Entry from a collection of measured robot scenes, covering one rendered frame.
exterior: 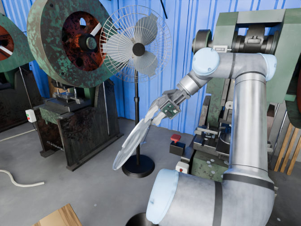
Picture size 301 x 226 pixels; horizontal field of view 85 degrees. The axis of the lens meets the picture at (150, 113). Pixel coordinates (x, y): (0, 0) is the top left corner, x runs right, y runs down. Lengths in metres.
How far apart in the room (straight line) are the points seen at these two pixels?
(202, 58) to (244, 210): 0.37
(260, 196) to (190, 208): 0.13
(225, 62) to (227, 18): 0.57
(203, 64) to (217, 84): 0.56
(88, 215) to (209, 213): 1.43
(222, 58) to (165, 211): 0.42
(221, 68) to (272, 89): 0.58
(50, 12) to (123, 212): 1.67
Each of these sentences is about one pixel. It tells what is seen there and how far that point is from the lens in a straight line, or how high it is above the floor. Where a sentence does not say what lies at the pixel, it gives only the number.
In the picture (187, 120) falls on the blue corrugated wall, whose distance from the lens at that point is 2.60.
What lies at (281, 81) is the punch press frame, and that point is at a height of 1.17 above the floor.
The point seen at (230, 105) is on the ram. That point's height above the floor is 1.00.
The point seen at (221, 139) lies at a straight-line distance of 1.15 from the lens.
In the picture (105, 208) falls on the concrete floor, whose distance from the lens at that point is 1.72.
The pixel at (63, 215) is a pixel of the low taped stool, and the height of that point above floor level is 0.33.
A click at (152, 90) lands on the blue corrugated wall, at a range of 2.66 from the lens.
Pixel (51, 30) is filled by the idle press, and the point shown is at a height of 1.42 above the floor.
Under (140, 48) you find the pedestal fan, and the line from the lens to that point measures 1.36.
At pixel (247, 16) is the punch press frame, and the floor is 1.47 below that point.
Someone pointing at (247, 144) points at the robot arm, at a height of 1.15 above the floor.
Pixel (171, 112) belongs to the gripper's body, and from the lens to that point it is 0.62.
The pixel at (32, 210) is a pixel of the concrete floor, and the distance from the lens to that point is 1.94.
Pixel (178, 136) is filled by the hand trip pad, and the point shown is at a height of 0.76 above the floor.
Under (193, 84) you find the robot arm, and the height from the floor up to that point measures 1.21.
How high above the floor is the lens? 1.35
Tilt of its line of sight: 23 degrees down
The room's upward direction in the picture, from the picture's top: 1 degrees clockwise
